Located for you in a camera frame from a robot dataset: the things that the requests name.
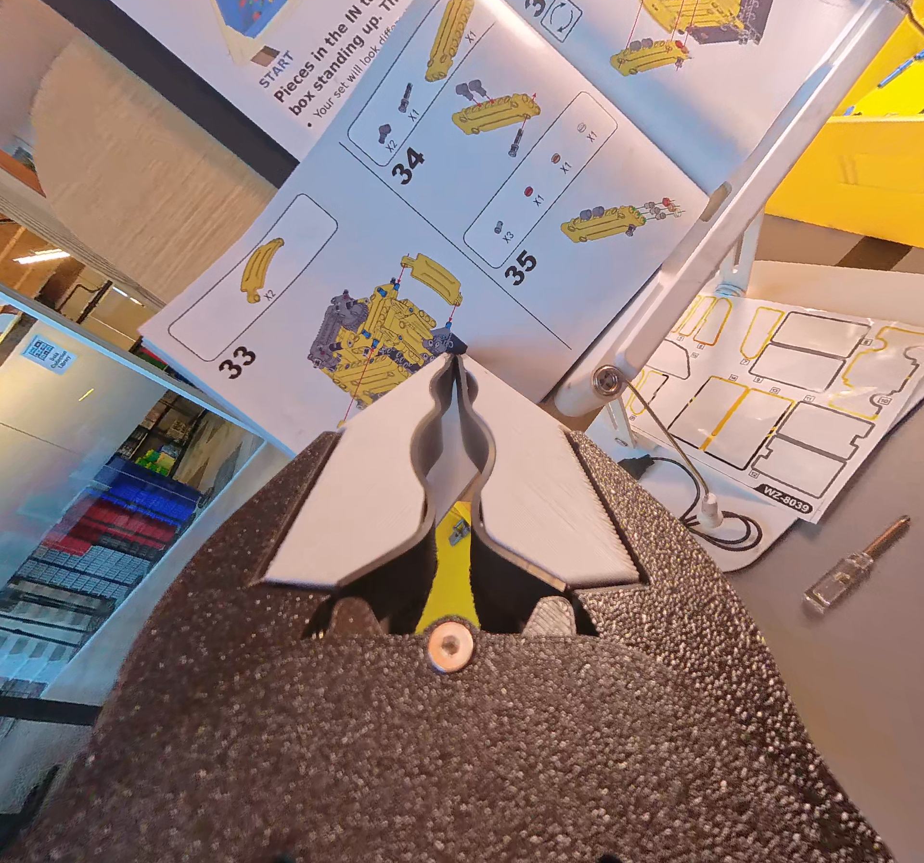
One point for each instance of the white book stand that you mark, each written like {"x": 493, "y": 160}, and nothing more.
{"x": 779, "y": 142}

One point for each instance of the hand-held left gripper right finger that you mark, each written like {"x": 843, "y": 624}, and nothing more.
{"x": 556, "y": 516}

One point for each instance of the small blue wall sign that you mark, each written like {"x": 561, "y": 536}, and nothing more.
{"x": 47, "y": 354}

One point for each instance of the yellow toy robot model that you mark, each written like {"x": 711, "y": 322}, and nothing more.
{"x": 449, "y": 589}

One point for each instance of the open instruction booklet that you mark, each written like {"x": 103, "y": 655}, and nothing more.
{"x": 361, "y": 264}

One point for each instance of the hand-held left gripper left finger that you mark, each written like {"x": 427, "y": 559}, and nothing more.
{"x": 339, "y": 516}

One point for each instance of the yellow plastic storage bin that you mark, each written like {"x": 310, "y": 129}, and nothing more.
{"x": 866, "y": 170}

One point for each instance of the sticker sheet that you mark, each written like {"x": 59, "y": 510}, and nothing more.
{"x": 816, "y": 387}

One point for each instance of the white task instruction sheet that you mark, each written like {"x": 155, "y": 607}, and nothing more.
{"x": 346, "y": 26}

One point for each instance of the rack of small parts drawers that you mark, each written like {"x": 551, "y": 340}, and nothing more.
{"x": 108, "y": 531}

